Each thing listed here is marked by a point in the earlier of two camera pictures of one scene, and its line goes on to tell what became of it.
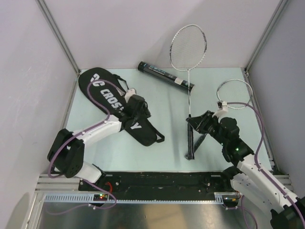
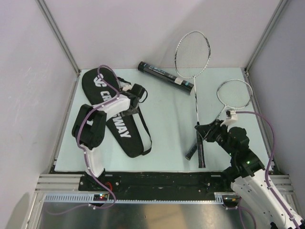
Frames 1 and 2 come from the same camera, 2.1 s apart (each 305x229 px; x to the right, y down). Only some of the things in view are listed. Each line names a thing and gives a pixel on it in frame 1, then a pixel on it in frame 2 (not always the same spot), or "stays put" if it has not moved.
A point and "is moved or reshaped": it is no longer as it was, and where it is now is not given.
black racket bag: (106, 91) is moved or reshaped
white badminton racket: (187, 48) -> (192, 53)
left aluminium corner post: (43, 5) stays put
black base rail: (160, 183) stays put
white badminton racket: (236, 94) stays put
